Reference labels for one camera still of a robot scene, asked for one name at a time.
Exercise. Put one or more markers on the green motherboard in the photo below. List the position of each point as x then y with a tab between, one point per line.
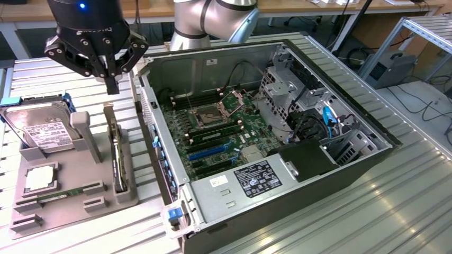
176	120

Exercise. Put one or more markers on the silver CPU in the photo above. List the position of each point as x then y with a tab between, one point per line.
40	178

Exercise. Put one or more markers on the green RAM stick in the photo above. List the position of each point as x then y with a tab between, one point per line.
215	134
56	196

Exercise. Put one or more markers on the aluminium slat table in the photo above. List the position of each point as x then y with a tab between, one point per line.
431	29

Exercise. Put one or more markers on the black office chair base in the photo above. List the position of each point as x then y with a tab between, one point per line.
303	19

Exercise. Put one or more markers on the blue disk carrier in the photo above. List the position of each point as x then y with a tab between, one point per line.
8	101

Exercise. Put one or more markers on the CPU socket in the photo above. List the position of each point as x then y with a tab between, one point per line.
208	116

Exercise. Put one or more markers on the black tripod pole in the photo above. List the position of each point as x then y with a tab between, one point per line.
352	25

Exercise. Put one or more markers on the silver chipset heatsink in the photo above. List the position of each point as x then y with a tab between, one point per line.
251	153

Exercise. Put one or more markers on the graphics card with black fan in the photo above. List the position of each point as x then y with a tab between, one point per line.
117	158

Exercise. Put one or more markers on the small silver disk bay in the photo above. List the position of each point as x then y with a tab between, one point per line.
347	152

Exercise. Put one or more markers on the silver power supply unit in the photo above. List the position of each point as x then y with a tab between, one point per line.
212	195

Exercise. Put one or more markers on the wooden desk white frame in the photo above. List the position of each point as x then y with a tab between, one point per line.
21	16
317	9

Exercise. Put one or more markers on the silver hard disk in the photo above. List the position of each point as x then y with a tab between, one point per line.
35	124

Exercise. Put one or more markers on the metal socket cover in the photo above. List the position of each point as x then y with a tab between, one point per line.
224	107

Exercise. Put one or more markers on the grey parts rack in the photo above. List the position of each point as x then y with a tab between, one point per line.
77	185

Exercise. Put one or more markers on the grey computer tower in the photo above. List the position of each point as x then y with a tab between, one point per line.
388	71

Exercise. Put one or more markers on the blue case latch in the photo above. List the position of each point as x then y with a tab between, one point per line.
175	214

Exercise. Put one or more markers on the open black PC case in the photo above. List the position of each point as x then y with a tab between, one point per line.
283	209

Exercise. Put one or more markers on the thin locking lever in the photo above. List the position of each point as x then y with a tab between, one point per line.
189	101

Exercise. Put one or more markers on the blue expansion slot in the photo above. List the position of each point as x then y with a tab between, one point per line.
207	154

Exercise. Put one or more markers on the black expansion slot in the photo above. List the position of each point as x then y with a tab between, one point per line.
204	148

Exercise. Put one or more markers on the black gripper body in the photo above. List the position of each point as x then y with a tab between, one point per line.
88	21

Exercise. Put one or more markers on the silver disk bay cage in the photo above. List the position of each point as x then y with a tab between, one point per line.
279	87

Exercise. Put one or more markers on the black plastic shroud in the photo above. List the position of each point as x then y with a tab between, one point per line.
303	158

